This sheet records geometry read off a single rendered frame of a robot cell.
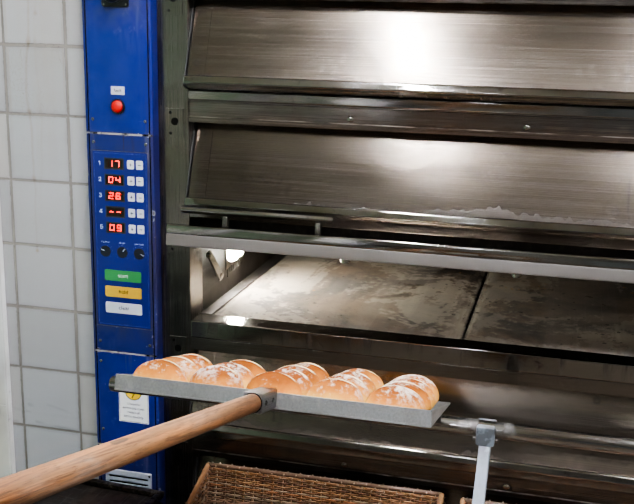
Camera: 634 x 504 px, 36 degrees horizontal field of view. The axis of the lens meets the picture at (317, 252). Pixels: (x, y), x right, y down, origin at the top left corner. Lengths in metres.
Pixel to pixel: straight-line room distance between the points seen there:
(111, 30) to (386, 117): 0.62
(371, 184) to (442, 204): 0.15
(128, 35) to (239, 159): 0.35
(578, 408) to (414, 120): 0.70
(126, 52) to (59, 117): 0.24
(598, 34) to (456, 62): 0.27
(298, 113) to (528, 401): 0.78
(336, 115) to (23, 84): 0.72
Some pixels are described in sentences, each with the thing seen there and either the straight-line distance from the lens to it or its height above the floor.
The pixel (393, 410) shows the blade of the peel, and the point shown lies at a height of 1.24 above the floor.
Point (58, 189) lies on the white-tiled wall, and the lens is 2.32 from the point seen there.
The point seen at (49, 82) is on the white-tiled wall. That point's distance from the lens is 2.29.
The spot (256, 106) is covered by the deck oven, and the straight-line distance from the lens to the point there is 2.10.
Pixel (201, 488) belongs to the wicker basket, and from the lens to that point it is 2.27.
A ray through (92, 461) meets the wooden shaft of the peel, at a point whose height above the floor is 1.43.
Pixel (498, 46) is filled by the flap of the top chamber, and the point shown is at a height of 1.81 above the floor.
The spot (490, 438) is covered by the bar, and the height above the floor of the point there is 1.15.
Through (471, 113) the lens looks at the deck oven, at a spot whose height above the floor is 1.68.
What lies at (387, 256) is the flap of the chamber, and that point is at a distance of 1.92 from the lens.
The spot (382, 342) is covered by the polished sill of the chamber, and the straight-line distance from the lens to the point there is 2.13.
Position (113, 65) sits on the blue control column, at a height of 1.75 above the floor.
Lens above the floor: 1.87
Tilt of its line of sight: 14 degrees down
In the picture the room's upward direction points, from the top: 1 degrees clockwise
